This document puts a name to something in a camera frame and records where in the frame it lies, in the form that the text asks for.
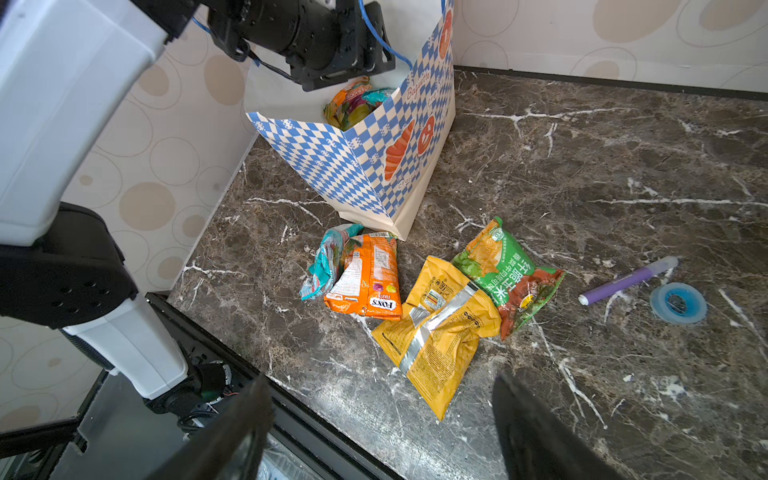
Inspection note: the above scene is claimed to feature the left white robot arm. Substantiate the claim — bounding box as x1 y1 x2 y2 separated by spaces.
1 1 394 417

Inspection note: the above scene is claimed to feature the yellow snack bag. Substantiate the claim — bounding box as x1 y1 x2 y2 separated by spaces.
373 256 501 420

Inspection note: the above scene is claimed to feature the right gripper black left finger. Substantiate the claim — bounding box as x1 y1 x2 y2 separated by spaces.
148 374 275 480

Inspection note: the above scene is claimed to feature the teal snack bag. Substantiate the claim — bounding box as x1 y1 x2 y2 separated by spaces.
300 223 364 301

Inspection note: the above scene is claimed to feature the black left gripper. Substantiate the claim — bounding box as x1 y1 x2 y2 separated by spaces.
206 0 396 92

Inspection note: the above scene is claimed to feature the blue tape roll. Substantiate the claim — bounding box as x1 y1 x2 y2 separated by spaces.
650 282 708 325

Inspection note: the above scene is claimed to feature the colourful fruit candy bag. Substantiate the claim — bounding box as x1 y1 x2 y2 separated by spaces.
323 76 395 131

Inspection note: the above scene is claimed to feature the blue checkered paper bag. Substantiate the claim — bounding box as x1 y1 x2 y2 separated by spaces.
243 1 455 238

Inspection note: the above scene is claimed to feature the orange Fox's candy bag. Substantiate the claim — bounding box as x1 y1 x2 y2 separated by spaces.
324 232 402 321

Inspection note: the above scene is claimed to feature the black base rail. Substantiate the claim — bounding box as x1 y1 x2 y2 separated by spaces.
1 285 398 479

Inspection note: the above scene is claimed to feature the green corn snack bag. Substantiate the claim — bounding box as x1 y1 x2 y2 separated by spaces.
451 217 566 339

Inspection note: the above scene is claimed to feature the purple marker pen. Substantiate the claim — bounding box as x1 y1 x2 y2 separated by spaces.
578 256 679 306

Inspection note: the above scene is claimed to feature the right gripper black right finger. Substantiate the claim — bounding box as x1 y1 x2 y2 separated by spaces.
491 371 621 480

